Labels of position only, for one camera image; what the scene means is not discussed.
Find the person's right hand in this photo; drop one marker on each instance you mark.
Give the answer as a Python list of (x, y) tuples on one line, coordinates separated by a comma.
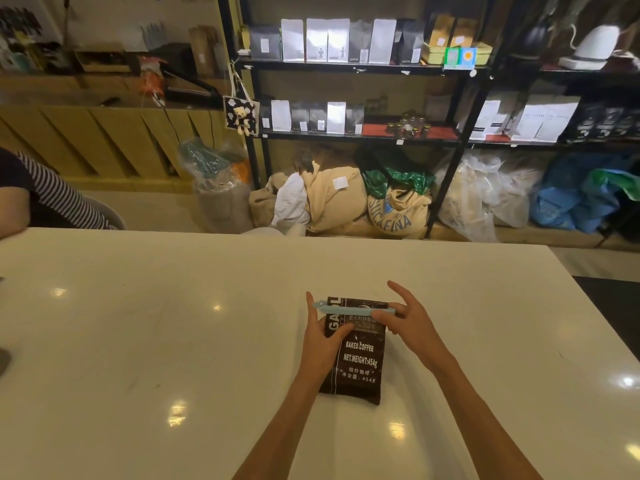
[(420, 329)]

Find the person's left hand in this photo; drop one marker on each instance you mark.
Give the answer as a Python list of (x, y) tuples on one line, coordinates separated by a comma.
[(320, 344)]

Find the person's right thumb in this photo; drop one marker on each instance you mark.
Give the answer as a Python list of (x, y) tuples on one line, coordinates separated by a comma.
[(394, 329)]

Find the person's left thumb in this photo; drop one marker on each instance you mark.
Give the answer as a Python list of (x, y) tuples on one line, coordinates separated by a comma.
[(342, 336)]

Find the light blue bag clip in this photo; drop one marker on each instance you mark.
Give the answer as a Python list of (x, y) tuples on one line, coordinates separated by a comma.
[(350, 311)]

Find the dark brown coffee bag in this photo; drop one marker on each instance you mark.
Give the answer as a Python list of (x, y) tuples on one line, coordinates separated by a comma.
[(357, 367)]

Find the person's right forearm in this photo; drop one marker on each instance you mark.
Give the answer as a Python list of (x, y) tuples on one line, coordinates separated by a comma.
[(480, 419)]

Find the person's left forearm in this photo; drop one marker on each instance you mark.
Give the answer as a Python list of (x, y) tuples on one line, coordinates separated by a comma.
[(280, 424)]

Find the printed burlap sack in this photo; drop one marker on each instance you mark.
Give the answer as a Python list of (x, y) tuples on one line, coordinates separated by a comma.
[(397, 214)]

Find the beige burlap sack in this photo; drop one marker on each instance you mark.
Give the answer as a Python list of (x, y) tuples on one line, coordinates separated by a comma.
[(335, 199)]

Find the white cloth bag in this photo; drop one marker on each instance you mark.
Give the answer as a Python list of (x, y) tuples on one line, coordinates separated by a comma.
[(290, 202)]

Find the dark green plastic bag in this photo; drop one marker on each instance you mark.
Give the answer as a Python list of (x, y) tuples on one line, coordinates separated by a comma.
[(400, 177)]

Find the brown burlap sack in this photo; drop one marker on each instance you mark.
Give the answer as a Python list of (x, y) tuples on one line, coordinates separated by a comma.
[(261, 204)]

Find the clear plastic bag pile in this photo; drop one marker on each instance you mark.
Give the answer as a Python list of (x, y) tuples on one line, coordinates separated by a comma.
[(480, 194)]

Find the clear plastic wrapped sack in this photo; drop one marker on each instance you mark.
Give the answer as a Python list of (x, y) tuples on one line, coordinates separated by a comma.
[(220, 194)]

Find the red shelf mat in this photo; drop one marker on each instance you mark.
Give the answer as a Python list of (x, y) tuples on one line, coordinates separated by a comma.
[(375, 130)]

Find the cluster of small glass jars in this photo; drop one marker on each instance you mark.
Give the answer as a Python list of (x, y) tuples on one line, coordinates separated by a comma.
[(407, 127)]

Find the blue plastic bag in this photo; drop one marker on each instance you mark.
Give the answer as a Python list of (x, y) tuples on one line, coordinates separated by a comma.
[(560, 194)]

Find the row of coffee pouches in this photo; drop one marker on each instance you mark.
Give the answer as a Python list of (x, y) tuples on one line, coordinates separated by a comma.
[(320, 118), (340, 42)]

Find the white paper coffee bag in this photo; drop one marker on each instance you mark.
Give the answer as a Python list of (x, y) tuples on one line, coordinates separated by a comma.
[(562, 119), (530, 119), (492, 117)]

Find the black tote with teddy bear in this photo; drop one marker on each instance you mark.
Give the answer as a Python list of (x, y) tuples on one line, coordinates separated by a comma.
[(241, 115)]

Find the bright green plastic bag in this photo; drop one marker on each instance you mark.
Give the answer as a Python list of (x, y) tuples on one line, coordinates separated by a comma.
[(612, 182)]

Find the black metal shelf unit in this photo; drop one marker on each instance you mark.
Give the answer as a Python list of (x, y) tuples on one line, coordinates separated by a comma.
[(450, 70), (550, 74)]

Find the green and blue card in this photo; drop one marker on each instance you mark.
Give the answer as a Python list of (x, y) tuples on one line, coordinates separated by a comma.
[(460, 58)]

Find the black coffee bag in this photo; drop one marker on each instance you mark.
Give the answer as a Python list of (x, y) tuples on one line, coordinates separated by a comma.
[(631, 124), (586, 123), (610, 123)]

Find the yellow tray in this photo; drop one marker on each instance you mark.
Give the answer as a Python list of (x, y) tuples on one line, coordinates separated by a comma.
[(482, 53)]

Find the black counter stand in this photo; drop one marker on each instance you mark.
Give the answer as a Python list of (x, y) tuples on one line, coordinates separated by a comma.
[(187, 79)]

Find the kraft paper coffee bag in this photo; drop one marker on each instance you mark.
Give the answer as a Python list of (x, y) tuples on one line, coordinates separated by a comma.
[(464, 32), (440, 30)]

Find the wooden counter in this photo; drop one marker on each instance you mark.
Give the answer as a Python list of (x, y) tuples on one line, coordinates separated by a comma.
[(100, 139)]

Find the brown paper bag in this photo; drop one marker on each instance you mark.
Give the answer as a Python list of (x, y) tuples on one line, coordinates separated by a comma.
[(204, 50)]

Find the orange plastic package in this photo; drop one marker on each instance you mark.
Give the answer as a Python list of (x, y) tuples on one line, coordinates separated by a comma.
[(152, 79)]

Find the black gooseneck kettle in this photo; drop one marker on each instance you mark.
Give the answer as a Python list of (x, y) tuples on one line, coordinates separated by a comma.
[(537, 34)]

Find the white electric kettle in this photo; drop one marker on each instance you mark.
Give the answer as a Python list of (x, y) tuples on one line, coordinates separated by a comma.
[(592, 44)]

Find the wooden box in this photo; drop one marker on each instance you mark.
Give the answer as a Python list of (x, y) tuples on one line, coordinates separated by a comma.
[(102, 60)]

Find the display of small packets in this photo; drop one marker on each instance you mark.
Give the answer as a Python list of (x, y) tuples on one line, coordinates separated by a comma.
[(25, 42)]

